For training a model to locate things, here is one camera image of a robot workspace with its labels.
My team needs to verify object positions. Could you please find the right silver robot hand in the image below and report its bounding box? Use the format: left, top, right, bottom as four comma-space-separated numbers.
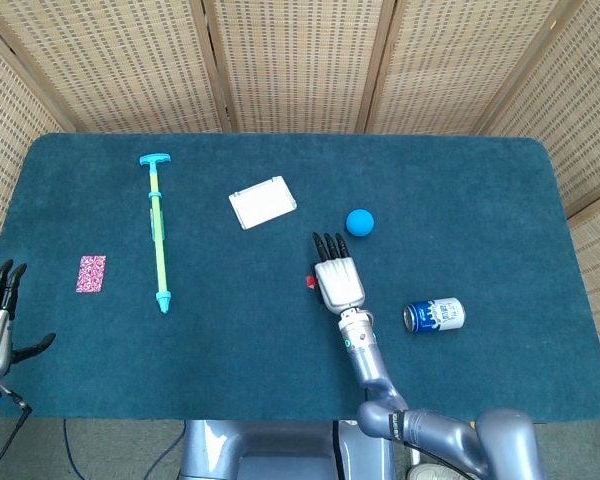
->
310, 231, 367, 315

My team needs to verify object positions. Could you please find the teal and green pump toy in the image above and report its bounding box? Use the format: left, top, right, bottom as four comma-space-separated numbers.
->
139, 153, 174, 315

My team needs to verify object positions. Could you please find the black floor cable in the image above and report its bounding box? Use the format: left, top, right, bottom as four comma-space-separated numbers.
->
143, 420, 187, 480

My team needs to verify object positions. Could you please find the blue floor cable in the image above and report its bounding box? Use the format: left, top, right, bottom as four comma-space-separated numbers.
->
61, 418, 89, 480

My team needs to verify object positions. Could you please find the white rectangular plastic tray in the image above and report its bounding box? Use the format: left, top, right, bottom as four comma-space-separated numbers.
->
228, 175, 298, 231

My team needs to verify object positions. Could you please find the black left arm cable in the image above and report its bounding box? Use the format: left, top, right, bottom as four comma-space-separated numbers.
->
0, 384, 34, 471

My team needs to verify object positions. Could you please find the blue ball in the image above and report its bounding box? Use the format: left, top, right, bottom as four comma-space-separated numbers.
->
345, 208, 376, 237

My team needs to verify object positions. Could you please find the white shoe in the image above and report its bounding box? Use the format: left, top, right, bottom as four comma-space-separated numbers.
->
407, 462, 481, 480

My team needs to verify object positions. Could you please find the teal table cloth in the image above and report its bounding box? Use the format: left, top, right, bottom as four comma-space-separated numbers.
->
0, 132, 600, 424

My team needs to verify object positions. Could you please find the pink patterned card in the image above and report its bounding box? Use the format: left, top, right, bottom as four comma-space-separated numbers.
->
75, 254, 108, 295

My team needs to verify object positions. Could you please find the woven bamboo folding screen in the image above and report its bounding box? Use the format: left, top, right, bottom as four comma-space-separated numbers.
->
0, 0, 600, 377

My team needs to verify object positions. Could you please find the blue and white drink can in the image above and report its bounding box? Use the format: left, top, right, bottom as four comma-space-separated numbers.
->
402, 297, 467, 334

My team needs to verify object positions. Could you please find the blue-grey robot torso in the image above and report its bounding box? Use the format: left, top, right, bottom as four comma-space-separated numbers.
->
179, 418, 396, 480

